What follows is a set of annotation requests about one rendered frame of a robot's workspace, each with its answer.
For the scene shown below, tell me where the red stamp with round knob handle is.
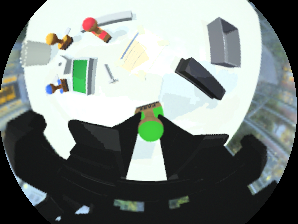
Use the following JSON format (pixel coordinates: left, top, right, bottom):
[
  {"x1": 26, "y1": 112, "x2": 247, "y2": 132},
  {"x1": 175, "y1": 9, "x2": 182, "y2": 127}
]
[{"x1": 82, "y1": 18, "x2": 113, "y2": 44}]

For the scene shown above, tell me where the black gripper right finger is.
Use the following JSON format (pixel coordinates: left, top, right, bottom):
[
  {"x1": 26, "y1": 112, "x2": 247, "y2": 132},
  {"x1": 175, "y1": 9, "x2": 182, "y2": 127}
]
[{"x1": 157, "y1": 115, "x2": 230, "y2": 180}]

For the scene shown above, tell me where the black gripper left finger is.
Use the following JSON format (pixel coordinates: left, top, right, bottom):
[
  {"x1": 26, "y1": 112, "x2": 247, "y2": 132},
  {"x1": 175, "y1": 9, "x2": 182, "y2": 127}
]
[{"x1": 68, "y1": 112, "x2": 141, "y2": 179}]

